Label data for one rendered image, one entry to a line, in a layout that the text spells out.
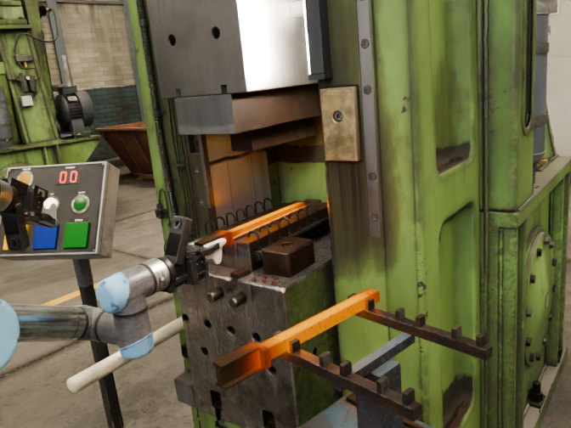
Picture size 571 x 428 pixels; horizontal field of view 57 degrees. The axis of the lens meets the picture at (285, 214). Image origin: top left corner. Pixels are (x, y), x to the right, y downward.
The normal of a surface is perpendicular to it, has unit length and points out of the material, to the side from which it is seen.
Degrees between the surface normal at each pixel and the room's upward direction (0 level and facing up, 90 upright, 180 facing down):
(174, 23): 90
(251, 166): 90
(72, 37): 92
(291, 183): 90
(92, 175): 60
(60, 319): 72
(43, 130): 79
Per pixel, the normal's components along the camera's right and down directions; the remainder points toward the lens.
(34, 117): 0.64, -0.07
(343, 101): -0.59, 0.26
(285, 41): 0.80, 0.07
